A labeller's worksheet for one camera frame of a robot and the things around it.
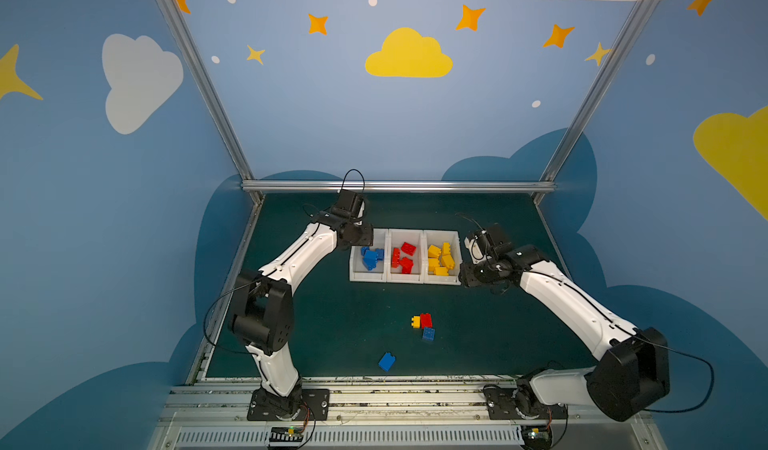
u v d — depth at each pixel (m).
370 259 0.99
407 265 0.99
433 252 1.01
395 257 1.00
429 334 0.86
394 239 1.01
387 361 0.80
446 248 1.04
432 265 0.98
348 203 0.70
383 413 0.73
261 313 0.47
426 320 0.88
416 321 0.88
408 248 1.02
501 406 0.74
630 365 0.41
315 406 0.74
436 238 1.02
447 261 0.99
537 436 0.73
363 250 0.99
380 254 0.97
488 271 0.70
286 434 0.73
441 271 0.97
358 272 0.99
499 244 0.65
